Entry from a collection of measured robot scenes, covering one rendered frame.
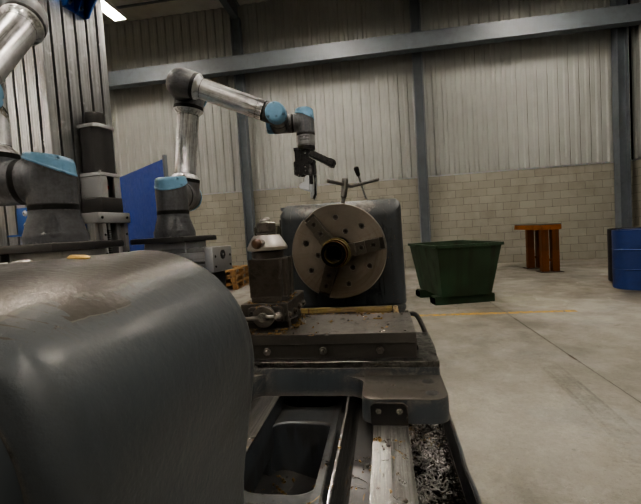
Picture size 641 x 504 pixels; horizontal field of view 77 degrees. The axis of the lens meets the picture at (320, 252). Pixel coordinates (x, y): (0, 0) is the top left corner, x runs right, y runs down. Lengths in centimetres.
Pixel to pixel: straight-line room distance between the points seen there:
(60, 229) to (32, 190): 11
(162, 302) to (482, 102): 1193
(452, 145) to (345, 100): 314
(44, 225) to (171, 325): 103
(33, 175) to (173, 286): 104
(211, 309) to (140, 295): 5
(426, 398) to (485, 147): 1128
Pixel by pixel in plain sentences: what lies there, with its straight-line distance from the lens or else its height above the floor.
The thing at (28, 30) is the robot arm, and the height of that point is 166.
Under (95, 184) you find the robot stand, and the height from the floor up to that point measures 134.
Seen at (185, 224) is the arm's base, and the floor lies 121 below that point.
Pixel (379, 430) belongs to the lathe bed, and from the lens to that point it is 63.
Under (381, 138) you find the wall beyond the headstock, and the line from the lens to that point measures 1154.
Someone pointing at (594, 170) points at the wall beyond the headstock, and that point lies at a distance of 1258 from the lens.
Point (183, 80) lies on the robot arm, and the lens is 167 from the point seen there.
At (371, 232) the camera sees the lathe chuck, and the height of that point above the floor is 114.
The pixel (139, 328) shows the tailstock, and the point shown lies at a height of 112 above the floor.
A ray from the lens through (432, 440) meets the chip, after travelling 120.
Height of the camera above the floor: 115
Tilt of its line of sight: 3 degrees down
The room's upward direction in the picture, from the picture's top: 4 degrees counter-clockwise
